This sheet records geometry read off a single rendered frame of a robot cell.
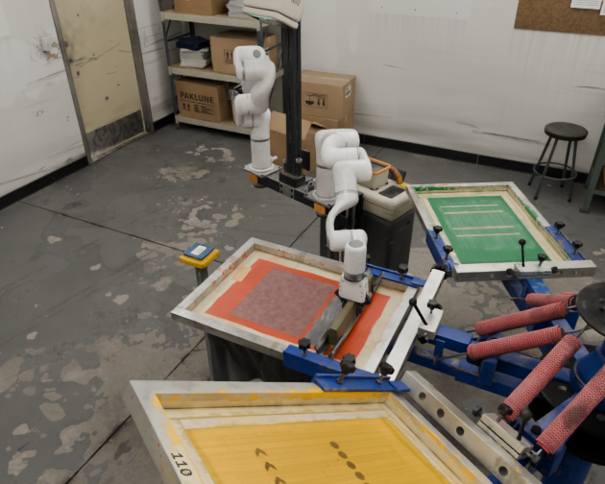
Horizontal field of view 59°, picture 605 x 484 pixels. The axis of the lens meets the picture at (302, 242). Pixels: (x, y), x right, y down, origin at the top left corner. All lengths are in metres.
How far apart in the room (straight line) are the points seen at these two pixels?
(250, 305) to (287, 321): 0.17
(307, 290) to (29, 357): 1.99
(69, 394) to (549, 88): 4.52
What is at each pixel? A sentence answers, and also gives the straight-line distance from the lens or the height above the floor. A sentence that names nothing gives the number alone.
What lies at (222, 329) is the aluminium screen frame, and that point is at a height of 0.99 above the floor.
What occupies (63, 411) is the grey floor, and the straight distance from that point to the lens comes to 3.24.
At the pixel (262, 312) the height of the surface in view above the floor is 0.96.
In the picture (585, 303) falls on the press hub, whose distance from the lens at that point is 1.75.
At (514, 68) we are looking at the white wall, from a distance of 5.43.
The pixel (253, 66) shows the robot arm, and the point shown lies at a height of 1.69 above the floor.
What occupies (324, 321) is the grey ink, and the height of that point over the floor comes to 0.96.
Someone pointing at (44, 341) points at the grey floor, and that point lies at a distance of 3.71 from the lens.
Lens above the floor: 2.30
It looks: 33 degrees down
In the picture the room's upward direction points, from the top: straight up
